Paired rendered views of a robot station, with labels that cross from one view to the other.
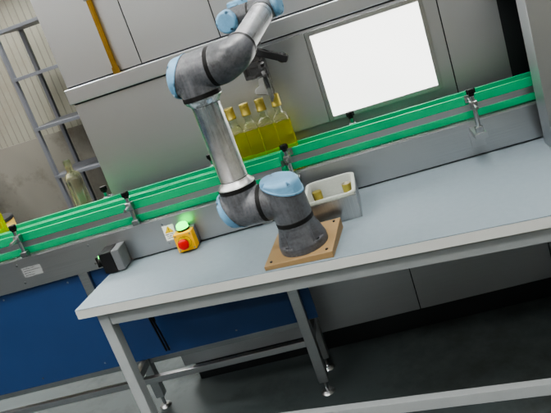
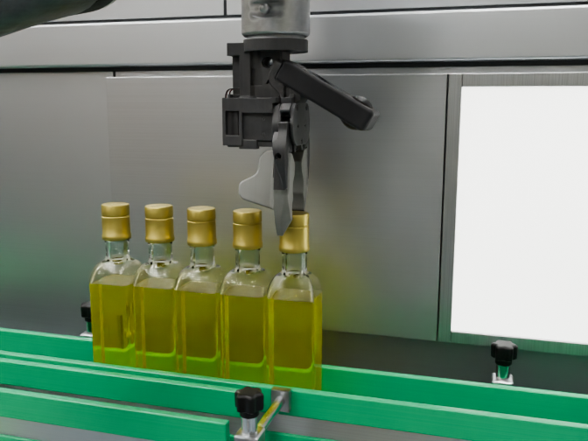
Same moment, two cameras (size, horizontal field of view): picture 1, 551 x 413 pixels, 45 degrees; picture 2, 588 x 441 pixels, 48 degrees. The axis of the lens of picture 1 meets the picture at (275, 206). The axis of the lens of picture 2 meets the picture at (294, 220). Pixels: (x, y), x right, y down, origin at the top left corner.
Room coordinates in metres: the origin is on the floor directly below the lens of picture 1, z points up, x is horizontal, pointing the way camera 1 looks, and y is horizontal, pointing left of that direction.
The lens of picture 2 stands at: (1.62, -0.20, 1.29)
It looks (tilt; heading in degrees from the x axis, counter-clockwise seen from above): 10 degrees down; 6
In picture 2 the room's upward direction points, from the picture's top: straight up
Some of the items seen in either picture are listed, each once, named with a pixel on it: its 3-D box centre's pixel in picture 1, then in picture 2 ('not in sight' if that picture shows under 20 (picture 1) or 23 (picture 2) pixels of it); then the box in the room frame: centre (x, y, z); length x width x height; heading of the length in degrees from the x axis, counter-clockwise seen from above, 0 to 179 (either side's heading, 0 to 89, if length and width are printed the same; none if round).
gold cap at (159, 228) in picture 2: (229, 113); (159, 222); (2.40, 0.05, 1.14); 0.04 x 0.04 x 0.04
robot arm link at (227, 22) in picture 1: (234, 18); not in sight; (2.27, -0.08, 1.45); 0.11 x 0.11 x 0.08; 66
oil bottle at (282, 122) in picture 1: (288, 139); (294, 357); (2.37, -0.12, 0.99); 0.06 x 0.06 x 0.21; 80
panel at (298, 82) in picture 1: (312, 79); (428, 209); (2.48, -0.28, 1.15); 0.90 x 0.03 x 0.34; 79
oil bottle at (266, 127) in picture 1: (273, 144); (248, 352); (2.38, -0.07, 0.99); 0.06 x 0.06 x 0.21; 79
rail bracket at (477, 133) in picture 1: (475, 119); not in sight; (2.13, -0.73, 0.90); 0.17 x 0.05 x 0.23; 169
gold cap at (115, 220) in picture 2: not in sight; (115, 220); (2.41, 0.10, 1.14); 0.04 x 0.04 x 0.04
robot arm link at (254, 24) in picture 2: not in sight; (275, 20); (2.37, -0.10, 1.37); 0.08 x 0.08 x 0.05
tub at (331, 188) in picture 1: (332, 198); not in sight; (2.13, -0.19, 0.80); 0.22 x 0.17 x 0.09; 169
